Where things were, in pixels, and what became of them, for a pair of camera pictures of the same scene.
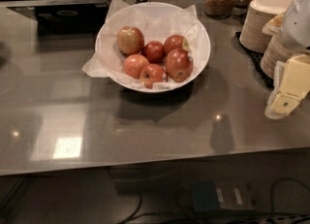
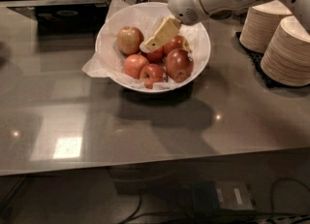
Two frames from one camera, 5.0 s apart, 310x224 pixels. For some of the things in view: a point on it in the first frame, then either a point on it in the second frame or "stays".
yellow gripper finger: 295,84 → 168,29
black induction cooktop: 66,18 stays
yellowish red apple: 130,40 stays
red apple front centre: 151,74 stays
